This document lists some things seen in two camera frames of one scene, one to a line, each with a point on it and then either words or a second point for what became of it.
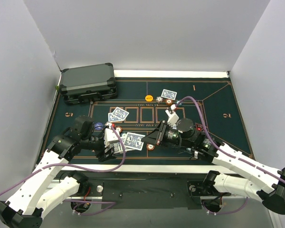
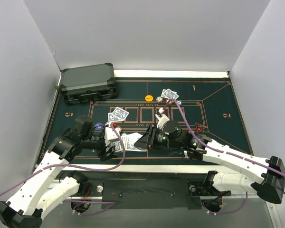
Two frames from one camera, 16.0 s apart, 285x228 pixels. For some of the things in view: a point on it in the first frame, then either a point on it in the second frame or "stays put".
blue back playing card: (134, 141) to (170, 94)
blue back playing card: (120, 113) stays put
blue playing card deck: (117, 148) stays put
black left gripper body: (108, 152) stays put
